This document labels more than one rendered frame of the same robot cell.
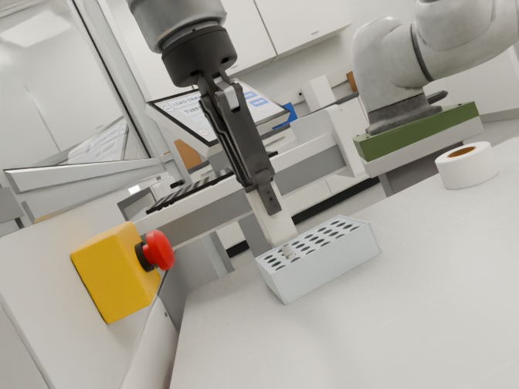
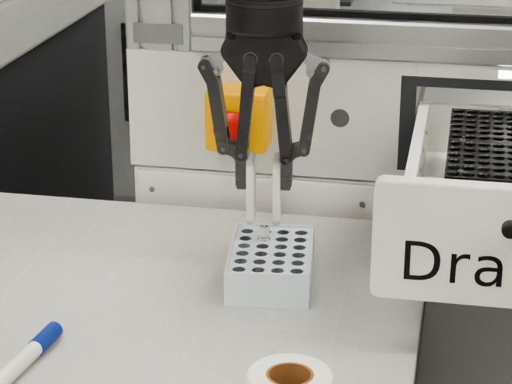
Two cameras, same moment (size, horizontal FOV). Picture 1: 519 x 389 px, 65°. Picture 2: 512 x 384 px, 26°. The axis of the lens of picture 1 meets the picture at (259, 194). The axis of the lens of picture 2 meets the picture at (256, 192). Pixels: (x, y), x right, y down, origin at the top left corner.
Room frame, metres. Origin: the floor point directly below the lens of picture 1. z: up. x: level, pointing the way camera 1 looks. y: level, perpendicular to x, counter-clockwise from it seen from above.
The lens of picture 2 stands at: (0.71, -1.03, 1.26)
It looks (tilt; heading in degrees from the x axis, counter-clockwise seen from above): 21 degrees down; 105
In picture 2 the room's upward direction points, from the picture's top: straight up
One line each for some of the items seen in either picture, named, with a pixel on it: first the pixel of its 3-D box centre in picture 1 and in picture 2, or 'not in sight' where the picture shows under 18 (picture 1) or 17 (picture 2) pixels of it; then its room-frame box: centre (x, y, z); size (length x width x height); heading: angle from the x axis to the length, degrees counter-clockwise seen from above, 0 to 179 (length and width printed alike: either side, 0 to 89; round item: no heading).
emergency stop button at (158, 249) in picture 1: (154, 252); (232, 127); (0.39, 0.11, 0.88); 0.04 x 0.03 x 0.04; 3
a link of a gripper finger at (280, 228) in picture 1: (273, 213); (251, 188); (0.44, -0.01, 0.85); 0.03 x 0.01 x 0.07; 100
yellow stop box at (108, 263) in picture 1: (123, 267); (238, 119); (0.38, 0.15, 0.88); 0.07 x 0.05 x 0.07; 3
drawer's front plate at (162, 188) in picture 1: (173, 199); not in sight; (1.03, 0.20, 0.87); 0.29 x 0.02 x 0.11; 3
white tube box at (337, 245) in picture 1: (314, 255); (270, 264); (0.47, -0.03, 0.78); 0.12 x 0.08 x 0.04; 100
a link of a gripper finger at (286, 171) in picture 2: not in sight; (295, 164); (0.48, 0.00, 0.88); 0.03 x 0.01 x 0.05; 10
